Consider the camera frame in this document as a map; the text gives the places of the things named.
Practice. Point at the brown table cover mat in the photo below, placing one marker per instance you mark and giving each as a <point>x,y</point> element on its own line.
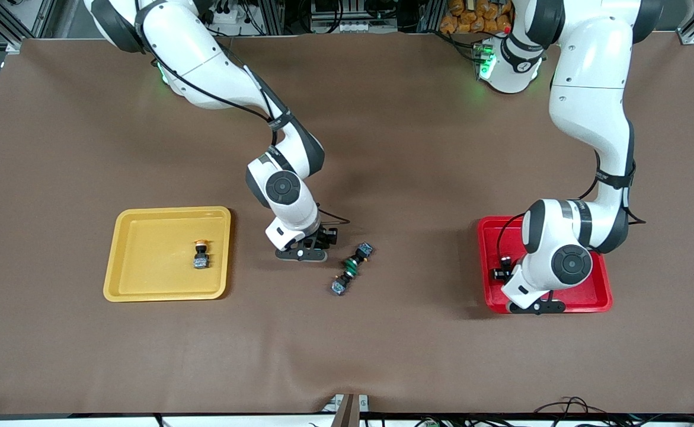
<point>412,148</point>

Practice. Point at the green push button switch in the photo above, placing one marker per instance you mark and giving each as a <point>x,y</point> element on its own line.
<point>364,250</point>
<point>339,287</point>

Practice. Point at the yellow plastic tray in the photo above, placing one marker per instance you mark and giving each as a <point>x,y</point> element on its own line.
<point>145,255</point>

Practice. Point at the yellow push button switch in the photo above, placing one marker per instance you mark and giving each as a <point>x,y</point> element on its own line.
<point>200,261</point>

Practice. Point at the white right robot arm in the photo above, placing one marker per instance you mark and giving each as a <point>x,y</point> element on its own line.
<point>204,59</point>

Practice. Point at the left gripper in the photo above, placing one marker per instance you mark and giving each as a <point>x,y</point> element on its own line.
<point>502,273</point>

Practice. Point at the white power strip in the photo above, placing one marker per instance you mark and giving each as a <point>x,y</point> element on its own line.
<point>228,15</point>

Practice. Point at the metal table edge bracket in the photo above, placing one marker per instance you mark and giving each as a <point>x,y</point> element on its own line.
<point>346,412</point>

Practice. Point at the red push button switch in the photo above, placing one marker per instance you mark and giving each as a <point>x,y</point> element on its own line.
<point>505,261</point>

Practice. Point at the orange packaged items pile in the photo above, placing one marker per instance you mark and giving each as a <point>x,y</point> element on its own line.
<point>465,18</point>

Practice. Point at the red plastic tray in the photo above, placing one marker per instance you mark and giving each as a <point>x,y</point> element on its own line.
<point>509,240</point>

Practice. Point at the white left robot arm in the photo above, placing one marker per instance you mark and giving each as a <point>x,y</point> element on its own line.
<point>589,77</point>

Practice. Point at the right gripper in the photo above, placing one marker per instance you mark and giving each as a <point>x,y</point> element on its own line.
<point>325,236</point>

